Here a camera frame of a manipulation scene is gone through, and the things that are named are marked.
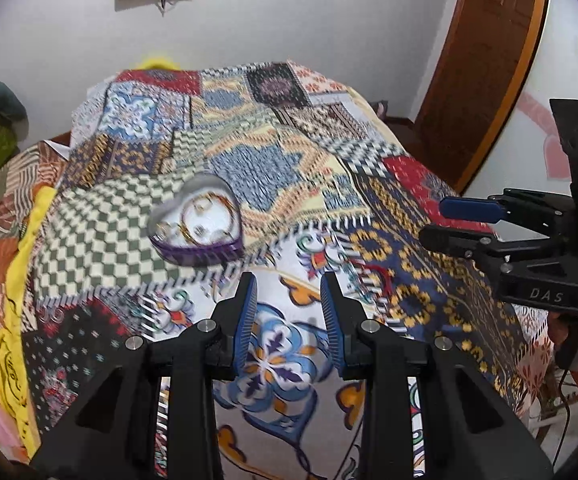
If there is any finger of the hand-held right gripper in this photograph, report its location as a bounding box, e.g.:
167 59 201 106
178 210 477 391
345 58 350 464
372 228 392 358
418 225 565 264
438 187 576 241

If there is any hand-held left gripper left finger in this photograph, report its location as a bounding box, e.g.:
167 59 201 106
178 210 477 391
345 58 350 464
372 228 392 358
29 271 260 480

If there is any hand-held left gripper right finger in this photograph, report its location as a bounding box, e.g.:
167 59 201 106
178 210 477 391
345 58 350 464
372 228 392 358
319 272 555 480

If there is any purple heart-shaped jewelry box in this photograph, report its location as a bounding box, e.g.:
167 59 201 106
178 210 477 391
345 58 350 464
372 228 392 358
148 172 246 267

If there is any brown beaded bracelet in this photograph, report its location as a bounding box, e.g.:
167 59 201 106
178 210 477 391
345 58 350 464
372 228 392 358
181 194 240 245

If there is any brown wooden door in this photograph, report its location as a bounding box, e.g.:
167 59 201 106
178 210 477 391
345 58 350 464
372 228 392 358
411 0 553 196

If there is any colourful patchwork blanket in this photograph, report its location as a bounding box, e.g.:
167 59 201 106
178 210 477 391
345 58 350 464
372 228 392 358
19 60 550 480

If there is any yellow cloth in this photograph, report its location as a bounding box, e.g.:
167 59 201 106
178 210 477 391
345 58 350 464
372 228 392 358
0 187 58 461

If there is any brown striped patterned cloth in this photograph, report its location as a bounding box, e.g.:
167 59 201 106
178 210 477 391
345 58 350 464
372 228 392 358
0 140 70 311

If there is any pink wall sticker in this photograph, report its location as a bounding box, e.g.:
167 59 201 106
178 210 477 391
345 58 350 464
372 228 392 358
519 91 578 181

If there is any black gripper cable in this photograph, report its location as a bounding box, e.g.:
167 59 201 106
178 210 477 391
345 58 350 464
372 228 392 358
556 365 578 472

